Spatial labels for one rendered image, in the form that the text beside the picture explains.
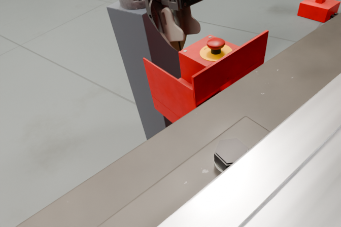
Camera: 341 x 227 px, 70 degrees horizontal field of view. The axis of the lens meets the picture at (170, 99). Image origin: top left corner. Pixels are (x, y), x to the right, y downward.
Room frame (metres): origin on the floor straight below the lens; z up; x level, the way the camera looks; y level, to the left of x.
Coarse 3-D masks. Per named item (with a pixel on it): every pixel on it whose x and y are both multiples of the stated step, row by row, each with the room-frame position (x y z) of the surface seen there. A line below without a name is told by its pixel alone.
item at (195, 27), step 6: (174, 12) 0.43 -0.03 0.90; (180, 12) 0.43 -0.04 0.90; (186, 12) 0.42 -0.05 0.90; (174, 18) 0.44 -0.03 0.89; (180, 18) 0.43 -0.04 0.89; (186, 18) 0.42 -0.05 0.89; (192, 18) 0.41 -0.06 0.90; (180, 24) 0.43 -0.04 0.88; (186, 24) 0.42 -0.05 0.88; (192, 24) 0.41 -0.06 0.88; (198, 24) 0.40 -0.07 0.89; (186, 30) 0.42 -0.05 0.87; (192, 30) 0.41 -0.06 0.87; (198, 30) 0.40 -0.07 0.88; (186, 36) 0.43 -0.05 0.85; (180, 42) 0.42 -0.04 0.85; (180, 48) 0.42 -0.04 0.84
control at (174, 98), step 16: (192, 48) 0.50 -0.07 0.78; (240, 48) 0.38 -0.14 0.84; (256, 48) 0.40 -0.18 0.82; (144, 64) 0.45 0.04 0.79; (192, 64) 0.46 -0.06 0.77; (208, 64) 0.43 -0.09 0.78; (224, 64) 0.35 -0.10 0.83; (240, 64) 0.38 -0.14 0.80; (256, 64) 0.41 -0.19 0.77; (160, 80) 0.40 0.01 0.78; (176, 80) 0.35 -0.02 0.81; (192, 80) 0.32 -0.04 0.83; (208, 80) 0.33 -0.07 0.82; (224, 80) 0.35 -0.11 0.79; (160, 96) 0.41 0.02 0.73; (176, 96) 0.36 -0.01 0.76; (192, 96) 0.32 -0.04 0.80; (208, 96) 0.37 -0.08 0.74; (160, 112) 0.43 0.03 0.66; (176, 112) 0.37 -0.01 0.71
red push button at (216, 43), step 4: (212, 40) 0.47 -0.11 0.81; (216, 40) 0.47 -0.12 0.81; (220, 40) 0.47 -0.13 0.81; (208, 44) 0.46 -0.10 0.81; (212, 44) 0.46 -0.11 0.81; (216, 44) 0.45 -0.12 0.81; (220, 44) 0.45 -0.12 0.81; (224, 44) 0.46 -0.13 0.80; (212, 48) 0.45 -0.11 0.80; (216, 48) 0.45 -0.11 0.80; (220, 48) 0.45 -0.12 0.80; (212, 52) 0.46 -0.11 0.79; (216, 52) 0.46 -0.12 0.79; (220, 52) 0.46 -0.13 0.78
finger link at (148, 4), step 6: (150, 0) 0.41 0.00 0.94; (150, 6) 0.40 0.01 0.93; (156, 6) 0.41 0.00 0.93; (162, 6) 0.41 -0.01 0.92; (150, 12) 0.40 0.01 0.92; (156, 12) 0.41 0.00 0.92; (150, 18) 0.41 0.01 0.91; (156, 18) 0.41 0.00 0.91; (156, 24) 0.41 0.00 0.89; (162, 30) 0.41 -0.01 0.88
